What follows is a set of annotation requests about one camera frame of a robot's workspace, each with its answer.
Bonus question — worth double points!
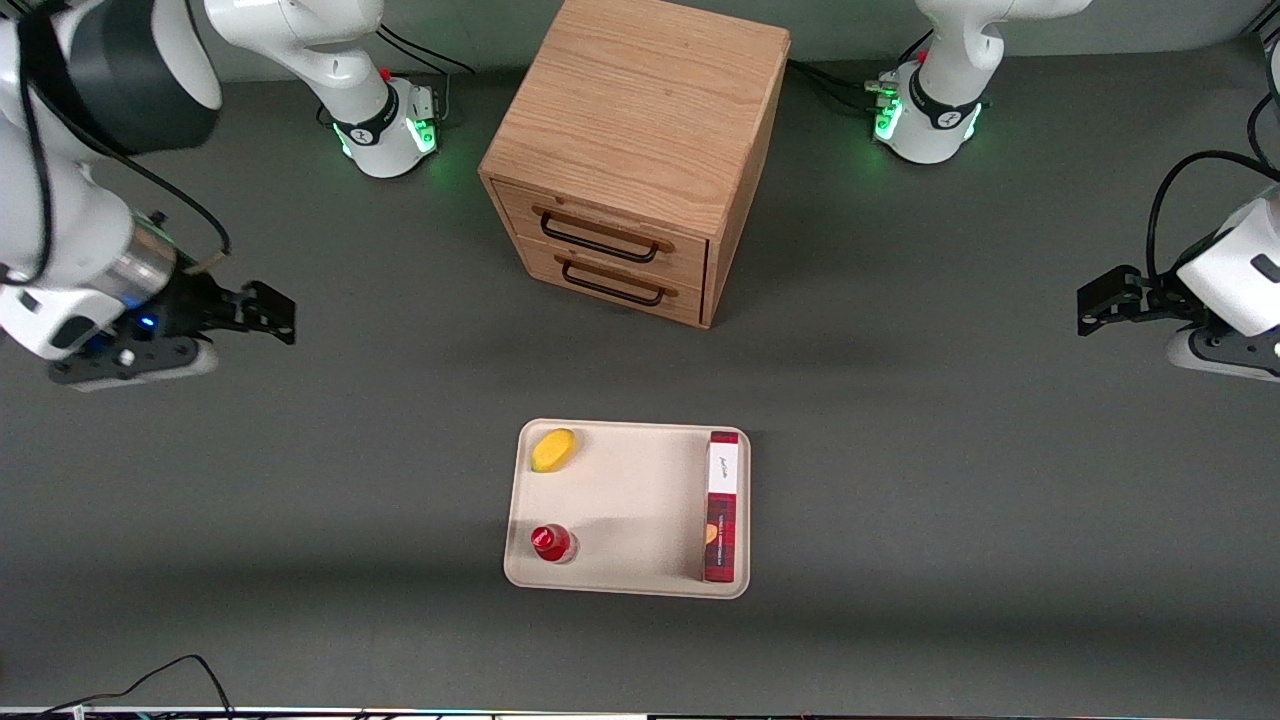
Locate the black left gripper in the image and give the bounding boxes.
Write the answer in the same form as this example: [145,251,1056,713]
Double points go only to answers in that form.
[1077,264,1202,337]

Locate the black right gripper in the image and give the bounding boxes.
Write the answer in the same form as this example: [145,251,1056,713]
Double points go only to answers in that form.
[154,270,297,347]

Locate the red coke bottle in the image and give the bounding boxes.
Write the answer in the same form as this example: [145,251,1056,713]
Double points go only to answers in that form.
[530,523,578,566]

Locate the beige plastic tray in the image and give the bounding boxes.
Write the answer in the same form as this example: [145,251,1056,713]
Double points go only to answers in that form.
[503,418,752,599]

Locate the yellow lemon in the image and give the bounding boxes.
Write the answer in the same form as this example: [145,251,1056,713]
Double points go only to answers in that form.
[529,428,579,473]

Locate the wooden drawer front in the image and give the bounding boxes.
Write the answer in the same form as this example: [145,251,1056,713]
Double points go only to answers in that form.
[515,236,707,327]
[495,183,709,291]

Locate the wooden drawer cabinet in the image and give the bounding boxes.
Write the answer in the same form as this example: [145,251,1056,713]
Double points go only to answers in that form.
[478,0,791,329]

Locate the red and white carton box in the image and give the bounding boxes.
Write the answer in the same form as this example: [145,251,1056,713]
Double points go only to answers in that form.
[703,430,741,584]

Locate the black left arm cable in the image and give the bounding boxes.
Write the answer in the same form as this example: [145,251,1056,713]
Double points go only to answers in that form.
[1147,150,1280,283]

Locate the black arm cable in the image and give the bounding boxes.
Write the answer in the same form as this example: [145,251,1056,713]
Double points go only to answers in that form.
[0,0,232,286]
[1147,150,1280,283]

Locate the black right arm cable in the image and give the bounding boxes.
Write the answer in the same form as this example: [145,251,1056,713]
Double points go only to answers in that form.
[0,0,232,286]

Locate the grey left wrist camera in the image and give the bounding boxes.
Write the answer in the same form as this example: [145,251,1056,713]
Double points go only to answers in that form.
[1165,328,1280,384]

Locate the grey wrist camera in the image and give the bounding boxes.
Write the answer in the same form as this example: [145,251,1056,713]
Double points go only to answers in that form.
[1165,328,1280,384]
[48,335,219,392]

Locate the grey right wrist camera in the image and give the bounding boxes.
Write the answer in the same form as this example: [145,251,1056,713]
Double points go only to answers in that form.
[48,335,219,392]

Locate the black looped cable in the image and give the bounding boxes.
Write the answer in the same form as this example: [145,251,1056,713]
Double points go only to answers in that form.
[1246,35,1280,171]

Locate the black right base cable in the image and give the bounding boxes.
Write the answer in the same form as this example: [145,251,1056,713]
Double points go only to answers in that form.
[375,20,477,77]

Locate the black base cable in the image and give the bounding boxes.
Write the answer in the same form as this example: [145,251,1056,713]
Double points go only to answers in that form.
[787,57,903,114]
[375,20,477,77]

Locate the black metal drawer handle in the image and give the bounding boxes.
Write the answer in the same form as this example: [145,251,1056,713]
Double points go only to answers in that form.
[562,259,667,308]
[540,210,662,265]

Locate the black cable on table edge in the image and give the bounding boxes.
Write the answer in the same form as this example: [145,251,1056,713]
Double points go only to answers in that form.
[38,654,237,720]

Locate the black left base cable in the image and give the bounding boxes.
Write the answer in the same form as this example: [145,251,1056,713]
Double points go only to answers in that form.
[787,57,903,114]

